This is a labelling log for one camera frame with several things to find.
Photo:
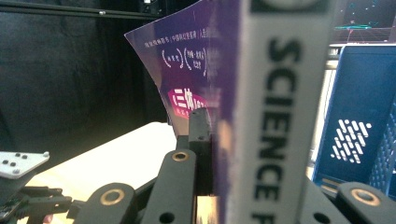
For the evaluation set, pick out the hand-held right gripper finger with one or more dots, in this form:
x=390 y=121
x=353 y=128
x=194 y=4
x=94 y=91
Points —
x=202 y=155

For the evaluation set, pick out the purple cover paperback book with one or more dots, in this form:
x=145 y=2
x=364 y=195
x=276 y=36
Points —
x=280 y=93

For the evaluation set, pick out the blue perforated book rack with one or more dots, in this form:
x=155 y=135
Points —
x=361 y=93

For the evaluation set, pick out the black curtain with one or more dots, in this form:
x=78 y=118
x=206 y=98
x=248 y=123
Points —
x=62 y=77

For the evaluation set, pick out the dark monitor screen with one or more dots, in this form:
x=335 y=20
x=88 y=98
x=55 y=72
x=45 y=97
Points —
x=364 y=21

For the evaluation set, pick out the black metal rail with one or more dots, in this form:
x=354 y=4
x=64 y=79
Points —
x=77 y=11

